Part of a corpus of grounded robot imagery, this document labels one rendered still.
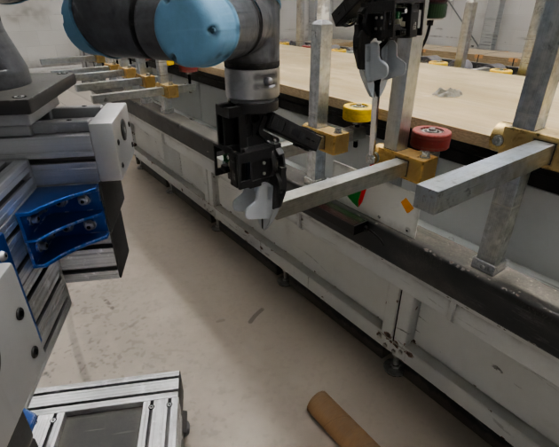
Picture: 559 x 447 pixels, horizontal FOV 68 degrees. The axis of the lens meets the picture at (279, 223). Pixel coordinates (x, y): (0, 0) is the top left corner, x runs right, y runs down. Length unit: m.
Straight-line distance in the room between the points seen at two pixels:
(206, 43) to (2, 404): 0.34
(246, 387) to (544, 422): 0.86
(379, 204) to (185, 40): 0.63
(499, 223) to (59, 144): 0.72
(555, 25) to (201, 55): 0.50
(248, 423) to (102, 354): 0.62
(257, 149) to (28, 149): 0.33
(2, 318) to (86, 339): 1.50
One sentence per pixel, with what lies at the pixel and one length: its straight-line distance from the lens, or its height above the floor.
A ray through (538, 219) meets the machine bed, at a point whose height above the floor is 0.74.
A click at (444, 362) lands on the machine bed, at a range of 1.42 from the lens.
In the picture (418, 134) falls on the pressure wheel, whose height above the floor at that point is 0.90.
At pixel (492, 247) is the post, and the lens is 0.85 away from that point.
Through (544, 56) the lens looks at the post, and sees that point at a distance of 0.75.
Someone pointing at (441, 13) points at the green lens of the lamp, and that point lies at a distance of 0.91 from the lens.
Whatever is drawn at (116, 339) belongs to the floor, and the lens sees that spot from 1.77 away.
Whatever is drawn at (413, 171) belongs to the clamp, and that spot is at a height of 0.84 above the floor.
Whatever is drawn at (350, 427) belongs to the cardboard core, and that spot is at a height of 0.08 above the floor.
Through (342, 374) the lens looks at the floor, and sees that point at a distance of 1.55.
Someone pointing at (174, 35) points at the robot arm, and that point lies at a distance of 0.47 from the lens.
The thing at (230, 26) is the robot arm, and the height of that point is 1.13.
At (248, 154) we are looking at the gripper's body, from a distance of 0.58.
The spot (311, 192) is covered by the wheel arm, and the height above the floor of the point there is 0.86.
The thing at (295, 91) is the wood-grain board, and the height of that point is 0.89.
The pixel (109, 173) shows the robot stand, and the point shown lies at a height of 0.92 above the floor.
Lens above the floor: 1.15
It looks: 29 degrees down
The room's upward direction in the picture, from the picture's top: straight up
